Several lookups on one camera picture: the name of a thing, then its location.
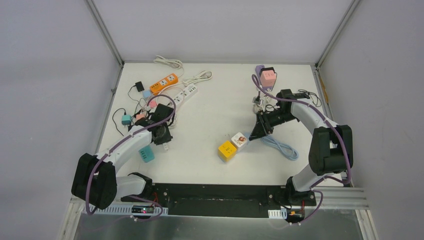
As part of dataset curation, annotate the white cord bundle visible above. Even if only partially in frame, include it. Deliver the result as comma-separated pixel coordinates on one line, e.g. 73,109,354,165
253,96,271,115

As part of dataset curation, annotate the white cube socket adapter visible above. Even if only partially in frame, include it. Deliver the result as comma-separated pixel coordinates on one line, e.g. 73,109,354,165
230,132,249,150

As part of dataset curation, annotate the salmon pink charger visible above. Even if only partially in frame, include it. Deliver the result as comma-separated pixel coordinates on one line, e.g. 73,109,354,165
135,113,146,122

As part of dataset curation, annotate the white power strip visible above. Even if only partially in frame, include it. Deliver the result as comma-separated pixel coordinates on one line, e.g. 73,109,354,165
173,84,198,107

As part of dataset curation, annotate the teal usb charger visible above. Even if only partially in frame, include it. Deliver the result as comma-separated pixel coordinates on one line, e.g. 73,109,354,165
121,114,132,126

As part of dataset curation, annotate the purple power strip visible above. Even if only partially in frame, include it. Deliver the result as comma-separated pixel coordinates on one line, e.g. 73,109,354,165
254,64,275,92

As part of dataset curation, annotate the black thin cable bundle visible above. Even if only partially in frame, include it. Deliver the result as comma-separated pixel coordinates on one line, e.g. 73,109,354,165
298,88,323,109

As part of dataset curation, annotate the small black charger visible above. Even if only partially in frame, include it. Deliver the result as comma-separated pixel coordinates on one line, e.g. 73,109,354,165
134,81,145,92

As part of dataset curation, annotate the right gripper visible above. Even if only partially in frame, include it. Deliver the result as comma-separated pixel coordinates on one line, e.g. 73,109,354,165
249,109,298,141

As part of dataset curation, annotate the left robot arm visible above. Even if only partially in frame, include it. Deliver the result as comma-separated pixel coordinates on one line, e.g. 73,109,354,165
71,103,176,210

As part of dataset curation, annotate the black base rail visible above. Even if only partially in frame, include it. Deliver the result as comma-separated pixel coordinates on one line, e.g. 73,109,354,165
142,183,317,218

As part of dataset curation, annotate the black usb cable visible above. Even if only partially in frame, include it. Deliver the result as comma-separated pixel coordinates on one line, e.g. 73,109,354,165
111,107,130,138

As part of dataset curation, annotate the teal power strip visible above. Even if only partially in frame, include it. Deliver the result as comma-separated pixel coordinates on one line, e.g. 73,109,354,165
138,145,155,163

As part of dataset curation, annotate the light blue small charger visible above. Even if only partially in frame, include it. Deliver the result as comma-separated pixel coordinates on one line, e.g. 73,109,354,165
142,90,152,100

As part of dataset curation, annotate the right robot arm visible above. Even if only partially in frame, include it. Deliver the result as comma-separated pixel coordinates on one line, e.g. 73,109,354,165
249,89,354,205

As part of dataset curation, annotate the white plug adapter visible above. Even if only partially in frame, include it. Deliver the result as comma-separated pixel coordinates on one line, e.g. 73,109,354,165
161,139,172,151

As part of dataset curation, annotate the pink round socket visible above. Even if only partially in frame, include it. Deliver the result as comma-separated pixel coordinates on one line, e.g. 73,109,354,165
148,100,158,109

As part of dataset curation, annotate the pink cube socket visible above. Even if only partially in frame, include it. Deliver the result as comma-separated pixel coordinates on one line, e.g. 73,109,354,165
259,66,278,90

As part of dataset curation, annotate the orange power strip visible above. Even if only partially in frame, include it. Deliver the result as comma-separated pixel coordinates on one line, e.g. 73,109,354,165
149,73,179,95

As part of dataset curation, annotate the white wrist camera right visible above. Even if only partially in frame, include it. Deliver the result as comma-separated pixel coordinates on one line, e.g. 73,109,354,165
252,95,264,106

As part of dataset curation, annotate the light blue coiled cable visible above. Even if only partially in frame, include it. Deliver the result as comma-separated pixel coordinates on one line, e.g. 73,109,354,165
259,135,300,162

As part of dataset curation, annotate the yellow white cube socket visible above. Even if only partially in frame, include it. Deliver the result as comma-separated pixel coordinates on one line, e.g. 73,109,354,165
218,140,237,163

